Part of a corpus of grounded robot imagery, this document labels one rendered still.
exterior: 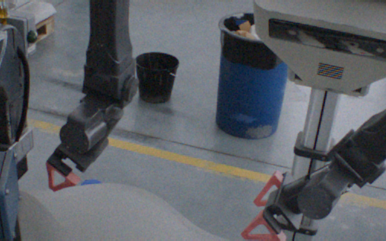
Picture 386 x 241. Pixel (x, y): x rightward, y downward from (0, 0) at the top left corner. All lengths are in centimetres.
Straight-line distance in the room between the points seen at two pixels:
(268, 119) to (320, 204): 250
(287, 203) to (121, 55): 37
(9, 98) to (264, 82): 218
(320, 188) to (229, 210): 195
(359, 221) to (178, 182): 96
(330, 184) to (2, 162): 47
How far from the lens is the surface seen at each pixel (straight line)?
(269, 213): 95
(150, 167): 305
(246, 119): 330
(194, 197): 285
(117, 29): 84
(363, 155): 90
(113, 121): 95
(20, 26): 120
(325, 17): 115
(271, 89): 324
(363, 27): 115
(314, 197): 86
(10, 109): 121
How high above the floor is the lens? 173
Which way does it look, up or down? 30 degrees down
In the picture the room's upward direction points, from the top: 5 degrees clockwise
